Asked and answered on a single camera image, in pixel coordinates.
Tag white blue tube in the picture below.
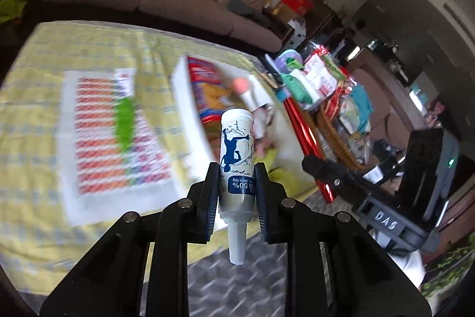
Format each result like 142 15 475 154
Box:
219 109 255 266

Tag grey patterned table cover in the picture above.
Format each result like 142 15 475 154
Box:
185 190 358 317

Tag wicker basket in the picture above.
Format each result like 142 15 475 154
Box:
316 107 365 171

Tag red wrapping paper roll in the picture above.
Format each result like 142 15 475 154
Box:
283 98 336 204

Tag colourful sticker sheet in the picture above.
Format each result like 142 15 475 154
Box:
56 68 185 226

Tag green pouch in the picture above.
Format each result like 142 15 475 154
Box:
280 74 312 105

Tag green sticker strip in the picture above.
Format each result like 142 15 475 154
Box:
114 97 135 152

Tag blue purple round tin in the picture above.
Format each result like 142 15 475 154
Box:
275 49 303 74

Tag white cardboard storage box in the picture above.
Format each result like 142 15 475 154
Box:
170 55 309 233

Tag red yellow snack box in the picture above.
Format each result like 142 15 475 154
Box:
187 56 244 125

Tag red gift box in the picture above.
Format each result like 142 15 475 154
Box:
280 0 314 16

